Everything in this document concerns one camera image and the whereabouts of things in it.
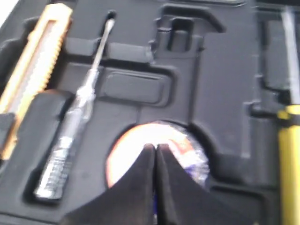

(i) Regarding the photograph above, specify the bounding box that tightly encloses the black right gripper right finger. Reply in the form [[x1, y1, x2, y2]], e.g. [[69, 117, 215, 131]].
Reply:
[[155, 144, 255, 225]]

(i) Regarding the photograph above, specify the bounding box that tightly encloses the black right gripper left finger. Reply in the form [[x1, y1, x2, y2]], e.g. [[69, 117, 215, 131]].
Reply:
[[60, 144, 156, 225]]

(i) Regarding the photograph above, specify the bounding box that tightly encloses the roll of electrical tape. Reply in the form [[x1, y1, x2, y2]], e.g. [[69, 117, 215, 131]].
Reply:
[[105, 120, 210, 188]]

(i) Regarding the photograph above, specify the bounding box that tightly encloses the black plastic tool case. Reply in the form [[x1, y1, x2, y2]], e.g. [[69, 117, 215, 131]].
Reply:
[[0, 0, 289, 225]]

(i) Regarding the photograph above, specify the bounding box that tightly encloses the orange utility knife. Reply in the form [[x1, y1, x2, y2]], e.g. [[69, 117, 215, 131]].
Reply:
[[0, 3, 72, 160]]

